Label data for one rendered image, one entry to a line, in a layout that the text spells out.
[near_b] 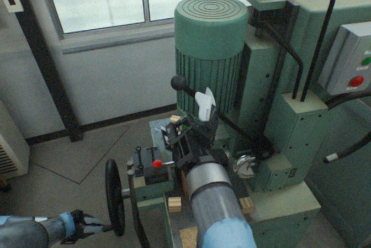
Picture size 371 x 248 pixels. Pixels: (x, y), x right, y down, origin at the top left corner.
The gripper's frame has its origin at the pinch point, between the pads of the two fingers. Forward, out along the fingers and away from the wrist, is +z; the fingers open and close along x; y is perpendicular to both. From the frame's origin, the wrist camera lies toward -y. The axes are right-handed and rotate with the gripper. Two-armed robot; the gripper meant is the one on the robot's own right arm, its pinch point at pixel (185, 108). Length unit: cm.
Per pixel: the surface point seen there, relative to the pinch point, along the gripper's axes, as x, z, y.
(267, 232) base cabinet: 18, -9, -67
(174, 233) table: 32.2, -10.6, -27.1
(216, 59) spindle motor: -12.9, 4.0, 1.9
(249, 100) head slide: -11.2, 5.7, -17.6
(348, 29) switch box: -38.1, -0.8, -11.8
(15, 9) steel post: 63, 123, 34
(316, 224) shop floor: 18, 13, -159
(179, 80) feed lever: -5.3, -2.5, 8.9
